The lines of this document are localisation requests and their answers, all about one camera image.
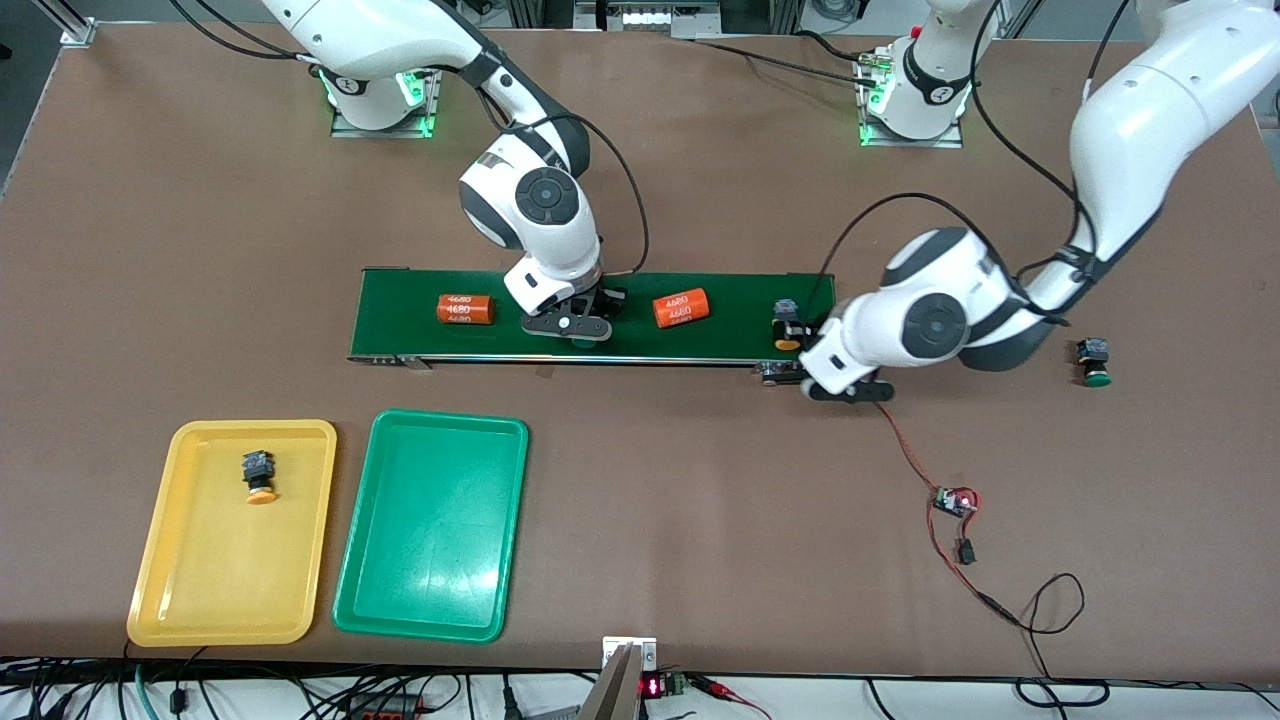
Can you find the orange cylinder with 4680 print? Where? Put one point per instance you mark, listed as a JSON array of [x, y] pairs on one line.
[[466, 309], [680, 308]]

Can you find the red digit display module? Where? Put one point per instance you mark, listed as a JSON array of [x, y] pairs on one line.
[[652, 687]]

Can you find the silver camera mount bracket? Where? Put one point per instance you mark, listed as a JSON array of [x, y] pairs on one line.
[[612, 648]]

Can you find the metal box with lights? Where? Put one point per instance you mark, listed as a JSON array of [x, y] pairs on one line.
[[655, 17]]

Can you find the red clip lead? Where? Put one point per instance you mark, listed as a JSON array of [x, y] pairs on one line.
[[705, 684]]

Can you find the small motor controller board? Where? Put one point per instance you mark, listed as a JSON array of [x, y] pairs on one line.
[[950, 502]]

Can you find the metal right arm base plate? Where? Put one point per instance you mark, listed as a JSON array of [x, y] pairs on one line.
[[434, 110]]

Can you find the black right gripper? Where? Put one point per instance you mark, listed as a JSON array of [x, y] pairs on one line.
[[608, 300]]

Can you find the grey camera support pole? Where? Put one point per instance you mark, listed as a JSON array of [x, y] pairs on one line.
[[612, 695]]

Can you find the yellow push button switch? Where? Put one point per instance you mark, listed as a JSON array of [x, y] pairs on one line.
[[258, 468], [785, 308]]

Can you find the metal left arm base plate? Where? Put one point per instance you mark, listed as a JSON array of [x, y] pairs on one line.
[[950, 141]]

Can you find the green conveyor belt unit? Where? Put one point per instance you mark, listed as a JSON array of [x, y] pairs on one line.
[[730, 335]]

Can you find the orange and black connector block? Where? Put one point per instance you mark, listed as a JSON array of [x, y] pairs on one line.
[[385, 710]]

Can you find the aluminium frame rack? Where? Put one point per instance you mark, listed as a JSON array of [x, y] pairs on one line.
[[785, 15]]

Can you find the aluminium profile rail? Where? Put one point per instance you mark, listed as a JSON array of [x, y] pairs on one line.
[[75, 28]]

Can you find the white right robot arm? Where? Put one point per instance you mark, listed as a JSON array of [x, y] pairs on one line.
[[380, 35]]

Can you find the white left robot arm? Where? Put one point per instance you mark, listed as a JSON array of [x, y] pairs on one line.
[[1130, 130]]

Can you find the yellow plastic tray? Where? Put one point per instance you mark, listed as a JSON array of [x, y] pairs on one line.
[[230, 580]]

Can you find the green plastic tray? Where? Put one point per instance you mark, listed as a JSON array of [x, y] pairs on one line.
[[430, 530]]

